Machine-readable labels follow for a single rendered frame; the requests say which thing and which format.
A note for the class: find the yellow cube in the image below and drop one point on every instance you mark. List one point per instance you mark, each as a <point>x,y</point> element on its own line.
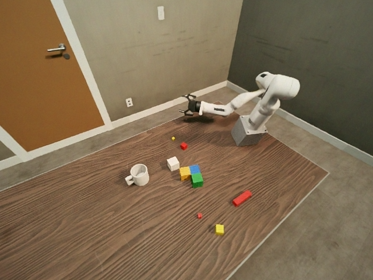
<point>219,229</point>
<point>185,173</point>

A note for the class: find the blue cube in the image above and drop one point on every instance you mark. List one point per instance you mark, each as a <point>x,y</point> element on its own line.
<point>194,169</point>

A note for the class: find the green cube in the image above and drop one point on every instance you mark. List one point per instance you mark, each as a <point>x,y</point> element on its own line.
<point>197,180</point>

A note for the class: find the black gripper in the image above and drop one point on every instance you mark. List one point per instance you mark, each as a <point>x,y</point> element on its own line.
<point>193,105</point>

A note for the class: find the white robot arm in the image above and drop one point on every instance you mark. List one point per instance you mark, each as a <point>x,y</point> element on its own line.
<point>273,86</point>

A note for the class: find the white mug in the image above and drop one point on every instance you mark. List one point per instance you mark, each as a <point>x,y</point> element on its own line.
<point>138,170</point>

